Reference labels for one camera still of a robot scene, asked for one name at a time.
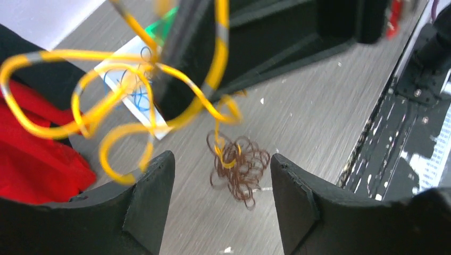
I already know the white slotted cable duct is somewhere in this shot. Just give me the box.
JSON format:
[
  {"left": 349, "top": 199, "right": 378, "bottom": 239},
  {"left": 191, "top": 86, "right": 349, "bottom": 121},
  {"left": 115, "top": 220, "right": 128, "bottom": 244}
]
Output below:
[{"left": 409, "top": 109, "right": 450, "bottom": 195}]

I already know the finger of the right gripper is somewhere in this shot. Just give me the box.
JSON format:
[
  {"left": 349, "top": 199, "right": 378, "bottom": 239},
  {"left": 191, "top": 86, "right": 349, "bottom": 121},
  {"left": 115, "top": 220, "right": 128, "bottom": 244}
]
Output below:
[{"left": 153, "top": 0, "right": 356, "bottom": 121}]

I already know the cable bundle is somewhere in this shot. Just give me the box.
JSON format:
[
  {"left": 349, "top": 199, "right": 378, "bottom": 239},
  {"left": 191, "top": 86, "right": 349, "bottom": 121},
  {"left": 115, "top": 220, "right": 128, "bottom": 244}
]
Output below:
[{"left": 206, "top": 130, "right": 271, "bottom": 211}]

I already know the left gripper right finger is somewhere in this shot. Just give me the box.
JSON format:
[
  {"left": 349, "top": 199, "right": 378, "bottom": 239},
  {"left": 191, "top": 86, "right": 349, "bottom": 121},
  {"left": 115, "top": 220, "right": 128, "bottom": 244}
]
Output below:
[{"left": 270, "top": 154, "right": 450, "bottom": 254}]

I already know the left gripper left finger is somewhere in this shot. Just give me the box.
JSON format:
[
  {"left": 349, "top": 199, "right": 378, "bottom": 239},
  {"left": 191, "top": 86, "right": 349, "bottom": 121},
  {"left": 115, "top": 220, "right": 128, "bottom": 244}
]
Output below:
[{"left": 1, "top": 150, "right": 176, "bottom": 254}]

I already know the white plastic bin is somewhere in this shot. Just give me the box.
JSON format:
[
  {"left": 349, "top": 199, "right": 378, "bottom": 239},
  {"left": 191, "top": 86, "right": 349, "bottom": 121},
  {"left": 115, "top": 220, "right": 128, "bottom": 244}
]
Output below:
[{"left": 99, "top": 36, "right": 151, "bottom": 125}]

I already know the green plastic bin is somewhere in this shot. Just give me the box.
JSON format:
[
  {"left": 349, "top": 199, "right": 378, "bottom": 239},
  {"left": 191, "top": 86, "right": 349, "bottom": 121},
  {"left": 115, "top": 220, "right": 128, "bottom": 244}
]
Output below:
[{"left": 145, "top": 7, "right": 178, "bottom": 46}]

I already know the black t-shirt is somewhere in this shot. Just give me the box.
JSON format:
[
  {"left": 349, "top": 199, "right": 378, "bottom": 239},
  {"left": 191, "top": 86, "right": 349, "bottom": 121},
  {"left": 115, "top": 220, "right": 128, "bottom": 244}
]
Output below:
[{"left": 1, "top": 25, "right": 85, "bottom": 110}]

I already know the red t-shirt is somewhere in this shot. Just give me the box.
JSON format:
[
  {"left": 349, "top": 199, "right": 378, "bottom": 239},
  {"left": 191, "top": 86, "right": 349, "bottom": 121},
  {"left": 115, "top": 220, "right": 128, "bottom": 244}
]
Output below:
[{"left": 1, "top": 99, "right": 96, "bottom": 205}]

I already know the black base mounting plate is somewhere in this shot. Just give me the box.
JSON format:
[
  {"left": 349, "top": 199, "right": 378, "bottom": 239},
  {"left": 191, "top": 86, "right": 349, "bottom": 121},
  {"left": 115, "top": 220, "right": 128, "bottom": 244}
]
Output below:
[{"left": 338, "top": 21, "right": 451, "bottom": 201}]

